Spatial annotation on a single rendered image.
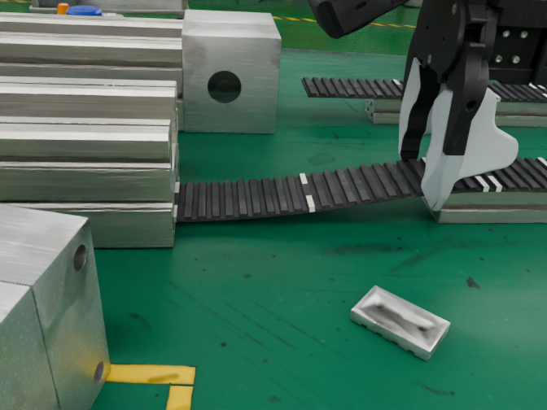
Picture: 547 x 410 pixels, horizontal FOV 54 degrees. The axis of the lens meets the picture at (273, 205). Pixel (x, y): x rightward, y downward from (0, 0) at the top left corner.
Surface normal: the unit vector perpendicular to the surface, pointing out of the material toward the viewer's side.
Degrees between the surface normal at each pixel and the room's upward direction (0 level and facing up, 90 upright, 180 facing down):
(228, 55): 90
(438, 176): 107
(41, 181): 90
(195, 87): 90
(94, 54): 90
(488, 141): 80
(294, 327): 0
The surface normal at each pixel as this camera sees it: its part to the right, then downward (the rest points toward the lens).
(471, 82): 0.11, 0.25
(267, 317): 0.07, -0.84
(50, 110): 0.11, 0.53
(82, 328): 0.98, 0.14
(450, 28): -0.99, 0.00
